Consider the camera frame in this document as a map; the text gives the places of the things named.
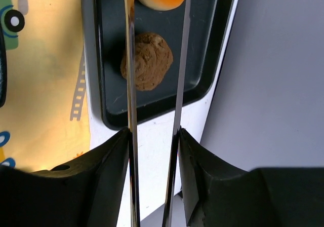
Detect teal square plate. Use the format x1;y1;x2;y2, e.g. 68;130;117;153
0;32;7;107

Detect brown chocolate muffin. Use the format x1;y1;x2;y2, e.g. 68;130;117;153
135;32;174;91

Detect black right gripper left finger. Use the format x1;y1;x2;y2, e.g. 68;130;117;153
1;129;129;226

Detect black baking tray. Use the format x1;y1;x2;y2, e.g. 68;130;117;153
94;0;233;130

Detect yellow vehicle print placemat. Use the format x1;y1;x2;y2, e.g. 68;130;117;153
1;0;90;172

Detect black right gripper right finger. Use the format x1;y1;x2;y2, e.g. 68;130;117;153
179;129;323;226

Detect metal tongs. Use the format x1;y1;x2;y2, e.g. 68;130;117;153
124;0;191;227

